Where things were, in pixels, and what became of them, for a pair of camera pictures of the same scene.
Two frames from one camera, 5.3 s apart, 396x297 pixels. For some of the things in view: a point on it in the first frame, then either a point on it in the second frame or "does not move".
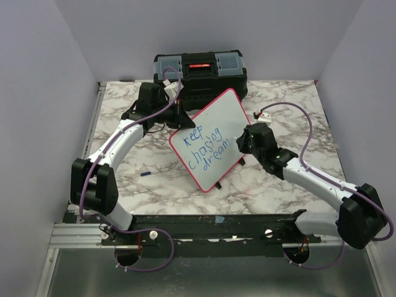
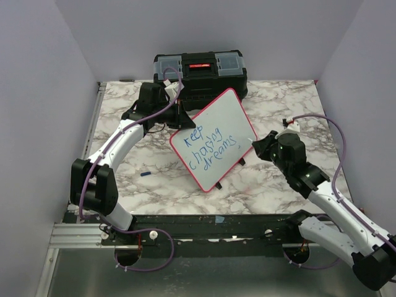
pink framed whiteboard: x=211 y=148 does not move
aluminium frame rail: x=83 y=235 does not move
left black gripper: x=181 y=119 does not move
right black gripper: x=242 y=140 → x=262 y=145
